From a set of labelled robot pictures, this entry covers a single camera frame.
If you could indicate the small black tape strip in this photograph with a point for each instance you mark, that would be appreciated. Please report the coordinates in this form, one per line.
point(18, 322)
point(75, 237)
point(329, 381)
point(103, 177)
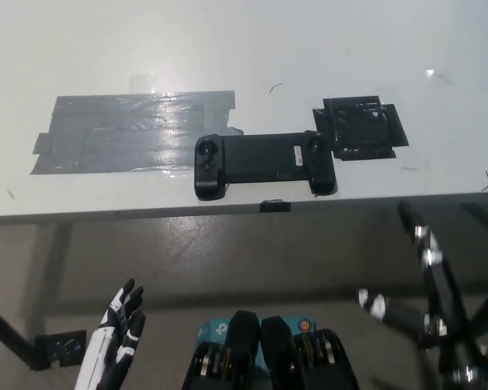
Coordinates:
point(275, 206)

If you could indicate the teal printed box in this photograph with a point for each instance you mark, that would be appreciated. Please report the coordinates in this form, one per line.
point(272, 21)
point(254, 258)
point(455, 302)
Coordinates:
point(215, 331)

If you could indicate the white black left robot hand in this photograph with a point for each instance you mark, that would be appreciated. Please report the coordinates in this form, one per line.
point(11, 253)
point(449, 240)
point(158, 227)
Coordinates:
point(101, 345)

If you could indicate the black handheld game controller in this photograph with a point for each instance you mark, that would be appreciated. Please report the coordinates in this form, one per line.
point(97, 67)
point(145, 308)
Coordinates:
point(264, 156)

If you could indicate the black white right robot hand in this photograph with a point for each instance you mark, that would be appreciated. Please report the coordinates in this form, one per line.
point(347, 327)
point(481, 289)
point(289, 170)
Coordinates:
point(445, 300)

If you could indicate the black ribbed robot body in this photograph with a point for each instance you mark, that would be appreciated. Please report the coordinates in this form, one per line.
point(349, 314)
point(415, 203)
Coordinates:
point(280, 357)

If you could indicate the grey duct tape patch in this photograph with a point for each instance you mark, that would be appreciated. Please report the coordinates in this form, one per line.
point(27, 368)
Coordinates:
point(118, 134)

